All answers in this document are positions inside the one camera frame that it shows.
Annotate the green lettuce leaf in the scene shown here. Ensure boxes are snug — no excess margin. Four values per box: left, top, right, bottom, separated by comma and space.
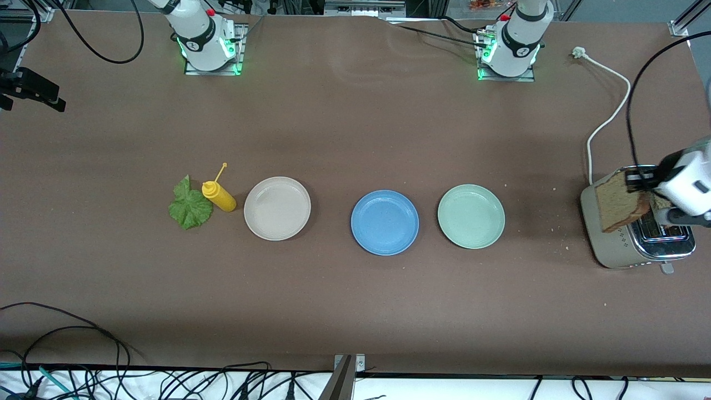
168, 175, 214, 230

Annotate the yellow squeeze bottle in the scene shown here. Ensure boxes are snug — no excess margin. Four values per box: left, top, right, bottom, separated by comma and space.
201, 162, 237, 213

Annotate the green plate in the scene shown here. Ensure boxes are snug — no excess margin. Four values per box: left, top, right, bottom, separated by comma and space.
437, 184, 506, 249

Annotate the beige plate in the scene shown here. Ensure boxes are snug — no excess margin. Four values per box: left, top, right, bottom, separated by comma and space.
244, 177, 312, 242

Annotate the blue plate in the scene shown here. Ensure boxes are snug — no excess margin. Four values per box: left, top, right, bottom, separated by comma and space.
351, 190, 420, 256

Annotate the beige chrome toaster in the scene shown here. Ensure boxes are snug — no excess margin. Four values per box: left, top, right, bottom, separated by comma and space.
580, 164, 697, 275

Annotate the grey power strip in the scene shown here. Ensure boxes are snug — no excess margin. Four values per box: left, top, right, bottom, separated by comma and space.
324, 0, 407, 17

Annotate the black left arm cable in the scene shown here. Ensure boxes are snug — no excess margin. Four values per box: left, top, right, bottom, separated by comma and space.
626, 31, 711, 192

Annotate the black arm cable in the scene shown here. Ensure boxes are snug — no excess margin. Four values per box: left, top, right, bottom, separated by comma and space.
0, 0, 145, 65
626, 31, 711, 192

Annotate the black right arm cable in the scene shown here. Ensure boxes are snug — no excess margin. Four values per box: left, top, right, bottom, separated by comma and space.
0, 0, 145, 65

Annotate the white toaster power cable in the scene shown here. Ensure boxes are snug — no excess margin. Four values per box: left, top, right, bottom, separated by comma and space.
573, 47, 632, 186

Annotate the black looped cable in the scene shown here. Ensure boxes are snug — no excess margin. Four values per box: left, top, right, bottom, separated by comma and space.
0, 302, 132, 400

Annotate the black base cable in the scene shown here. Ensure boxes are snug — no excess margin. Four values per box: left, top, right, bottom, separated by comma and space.
387, 16, 492, 49

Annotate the teal cable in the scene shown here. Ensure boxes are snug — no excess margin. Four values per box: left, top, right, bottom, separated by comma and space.
0, 361, 76, 400

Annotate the metal table bracket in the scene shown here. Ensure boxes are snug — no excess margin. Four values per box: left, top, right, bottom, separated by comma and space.
319, 354, 366, 400

